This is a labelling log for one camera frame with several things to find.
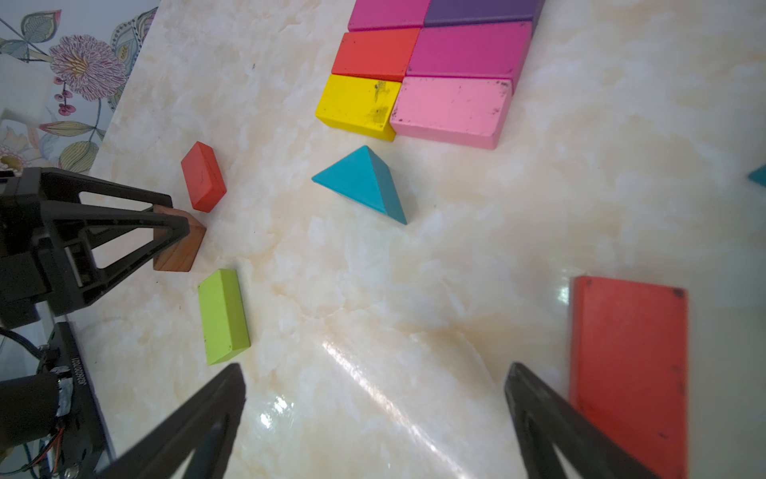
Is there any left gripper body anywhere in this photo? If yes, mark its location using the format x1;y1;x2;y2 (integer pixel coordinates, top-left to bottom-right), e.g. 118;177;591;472
1;170;50;329

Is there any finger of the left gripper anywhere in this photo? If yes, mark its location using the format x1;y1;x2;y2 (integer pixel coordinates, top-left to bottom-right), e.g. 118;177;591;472
20;168;174;208
36;201;191;317

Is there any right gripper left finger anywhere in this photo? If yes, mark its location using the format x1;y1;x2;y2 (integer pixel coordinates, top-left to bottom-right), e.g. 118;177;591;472
90;363;247;478

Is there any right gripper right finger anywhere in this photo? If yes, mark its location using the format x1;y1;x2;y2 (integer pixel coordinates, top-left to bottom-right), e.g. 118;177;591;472
505;362;656;478

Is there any brown triangle block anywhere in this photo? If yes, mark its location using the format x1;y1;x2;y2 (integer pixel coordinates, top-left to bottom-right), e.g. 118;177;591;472
153;206;207;273

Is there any pink rectangular block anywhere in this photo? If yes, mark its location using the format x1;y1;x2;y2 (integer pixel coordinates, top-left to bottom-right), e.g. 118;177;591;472
390;77;514;150

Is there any yellow block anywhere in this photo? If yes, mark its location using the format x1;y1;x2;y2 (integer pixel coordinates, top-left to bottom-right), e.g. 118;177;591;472
315;75;402;142

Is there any red block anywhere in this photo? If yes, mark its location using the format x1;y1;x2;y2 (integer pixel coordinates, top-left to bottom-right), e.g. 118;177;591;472
569;275;689;478
331;28;421;82
181;142;227;213

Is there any magenta block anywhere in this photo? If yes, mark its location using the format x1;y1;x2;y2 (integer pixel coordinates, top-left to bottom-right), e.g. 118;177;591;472
348;0;431;31
406;21;533;88

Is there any purple rectangular block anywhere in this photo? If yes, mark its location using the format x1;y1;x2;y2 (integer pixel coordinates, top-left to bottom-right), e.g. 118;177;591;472
425;0;545;27

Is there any lime green block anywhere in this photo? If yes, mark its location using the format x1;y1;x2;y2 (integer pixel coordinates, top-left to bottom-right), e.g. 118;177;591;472
197;269;251;365

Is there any red block front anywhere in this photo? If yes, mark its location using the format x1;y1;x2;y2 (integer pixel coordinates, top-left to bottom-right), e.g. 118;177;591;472
569;275;689;478

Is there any teal triangle block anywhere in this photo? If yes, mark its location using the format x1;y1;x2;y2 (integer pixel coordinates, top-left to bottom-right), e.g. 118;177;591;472
747;166;766;188

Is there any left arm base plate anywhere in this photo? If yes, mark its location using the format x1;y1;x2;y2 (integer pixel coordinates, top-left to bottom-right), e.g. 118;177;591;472
37;321;112;478

